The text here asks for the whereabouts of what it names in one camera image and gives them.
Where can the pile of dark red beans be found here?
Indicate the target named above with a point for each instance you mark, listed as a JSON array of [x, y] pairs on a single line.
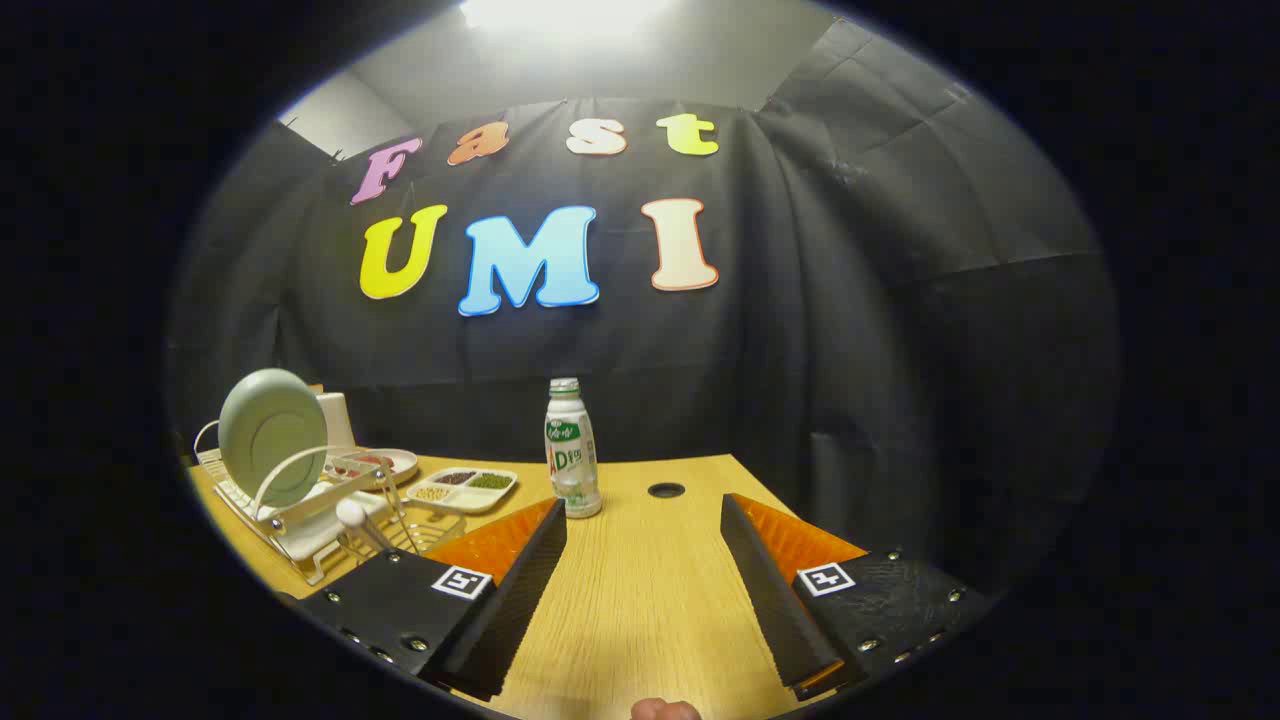
[[455, 478]]

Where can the pile of yellow soybeans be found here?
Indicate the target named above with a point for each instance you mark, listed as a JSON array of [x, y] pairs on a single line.
[[432, 492]]

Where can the black backdrop cloth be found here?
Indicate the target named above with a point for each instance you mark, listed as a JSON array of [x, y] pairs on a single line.
[[800, 350]]

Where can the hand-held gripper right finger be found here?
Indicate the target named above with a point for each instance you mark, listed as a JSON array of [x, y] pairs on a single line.
[[775, 600]]

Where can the white green label bottle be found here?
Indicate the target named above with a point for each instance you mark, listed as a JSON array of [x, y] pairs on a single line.
[[572, 450]]

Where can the pile of green beans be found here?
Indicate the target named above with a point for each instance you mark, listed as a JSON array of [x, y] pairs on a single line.
[[490, 481]]

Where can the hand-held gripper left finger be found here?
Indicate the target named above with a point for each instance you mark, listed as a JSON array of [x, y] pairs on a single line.
[[510, 610]]

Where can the white toaster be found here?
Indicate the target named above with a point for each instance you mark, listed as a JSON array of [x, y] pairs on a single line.
[[338, 420]]

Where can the bright ceiling light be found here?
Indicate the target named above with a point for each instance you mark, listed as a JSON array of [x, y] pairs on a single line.
[[560, 15]]

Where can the white divided tray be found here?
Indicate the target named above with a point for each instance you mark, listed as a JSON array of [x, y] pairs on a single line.
[[470, 497]]

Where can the beige plate with meat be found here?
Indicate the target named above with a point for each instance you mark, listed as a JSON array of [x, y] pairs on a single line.
[[400, 462]]

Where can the red meat piece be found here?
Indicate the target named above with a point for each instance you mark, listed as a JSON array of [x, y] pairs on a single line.
[[372, 461]]

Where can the pale green plate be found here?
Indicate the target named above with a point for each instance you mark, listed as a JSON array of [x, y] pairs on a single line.
[[265, 430]]

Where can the white drip tray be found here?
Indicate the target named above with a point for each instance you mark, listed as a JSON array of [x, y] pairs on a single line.
[[305, 540]]

